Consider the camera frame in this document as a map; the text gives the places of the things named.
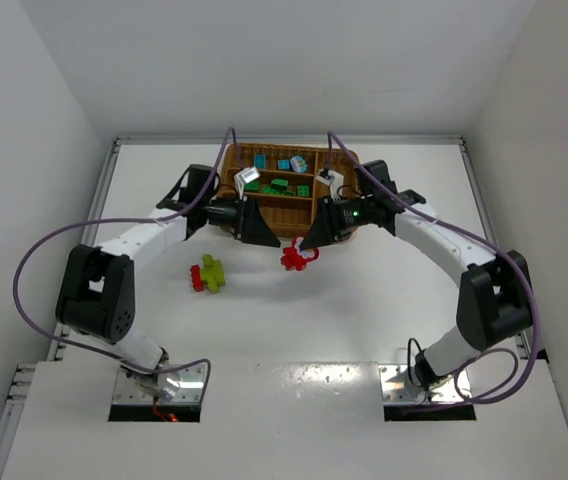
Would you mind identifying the red lego brick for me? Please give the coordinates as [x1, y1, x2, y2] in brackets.
[190, 265, 205, 292]

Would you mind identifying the metal base plate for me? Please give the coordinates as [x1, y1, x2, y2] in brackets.
[378, 364, 463, 407]
[112, 363, 208, 407]

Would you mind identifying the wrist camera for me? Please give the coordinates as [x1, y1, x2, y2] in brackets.
[234, 166, 260, 199]
[315, 168, 344, 200]

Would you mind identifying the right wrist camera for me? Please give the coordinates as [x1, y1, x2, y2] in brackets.
[315, 168, 344, 200]

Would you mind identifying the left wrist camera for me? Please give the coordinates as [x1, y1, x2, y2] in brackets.
[234, 166, 260, 199]

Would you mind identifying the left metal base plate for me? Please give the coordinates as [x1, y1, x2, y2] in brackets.
[112, 363, 208, 407]

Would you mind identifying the red lego arch piece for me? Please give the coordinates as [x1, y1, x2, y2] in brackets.
[280, 236, 320, 271]

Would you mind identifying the blue lego base piece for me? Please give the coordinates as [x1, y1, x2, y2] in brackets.
[277, 159, 290, 171]

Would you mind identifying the blue monster face lego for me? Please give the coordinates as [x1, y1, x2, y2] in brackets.
[289, 155, 308, 173]

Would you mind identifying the green upturned lego brick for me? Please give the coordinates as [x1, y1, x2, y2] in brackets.
[270, 178, 288, 192]

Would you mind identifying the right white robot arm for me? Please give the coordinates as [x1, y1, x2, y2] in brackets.
[297, 160, 533, 389]

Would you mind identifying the long green lego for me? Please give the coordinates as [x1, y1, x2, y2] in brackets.
[244, 181, 260, 192]

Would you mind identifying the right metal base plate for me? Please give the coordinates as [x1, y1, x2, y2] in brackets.
[378, 364, 463, 407]

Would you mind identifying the small green square lego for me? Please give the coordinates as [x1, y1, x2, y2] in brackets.
[295, 185, 311, 198]

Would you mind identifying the brown wicker divided basket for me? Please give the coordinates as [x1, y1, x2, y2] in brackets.
[218, 143, 360, 238]

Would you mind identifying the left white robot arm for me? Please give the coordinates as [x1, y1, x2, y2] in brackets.
[55, 164, 280, 375]

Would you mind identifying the lime green lego piece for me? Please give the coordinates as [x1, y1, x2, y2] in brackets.
[200, 254, 226, 294]

